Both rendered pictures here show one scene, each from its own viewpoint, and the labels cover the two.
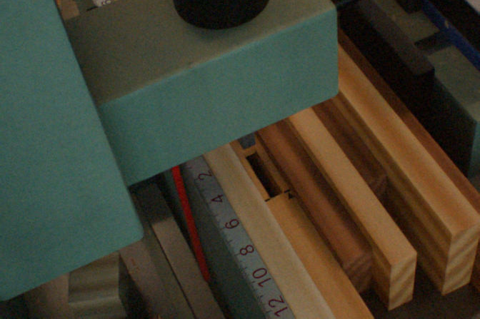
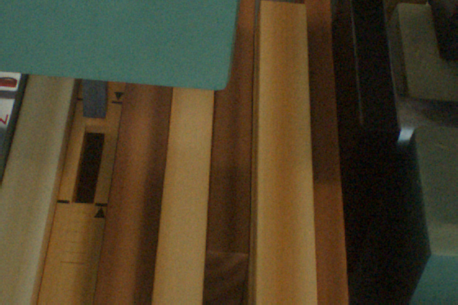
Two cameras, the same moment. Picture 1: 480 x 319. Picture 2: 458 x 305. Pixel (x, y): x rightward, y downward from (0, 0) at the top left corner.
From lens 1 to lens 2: 0.20 m
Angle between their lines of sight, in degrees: 9
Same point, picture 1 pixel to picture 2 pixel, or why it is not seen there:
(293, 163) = (135, 170)
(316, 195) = (128, 231)
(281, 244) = (21, 268)
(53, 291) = not seen: outside the picture
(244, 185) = (42, 162)
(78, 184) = not seen: outside the picture
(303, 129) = (179, 132)
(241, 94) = not seen: outside the picture
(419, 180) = (269, 285)
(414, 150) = (297, 238)
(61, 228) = not seen: outside the picture
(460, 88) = (440, 193)
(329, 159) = (180, 190)
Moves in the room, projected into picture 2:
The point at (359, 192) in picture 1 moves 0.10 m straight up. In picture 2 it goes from (185, 257) to (206, 43)
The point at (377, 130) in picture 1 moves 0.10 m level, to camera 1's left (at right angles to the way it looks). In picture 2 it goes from (266, 182) to (8, 97)
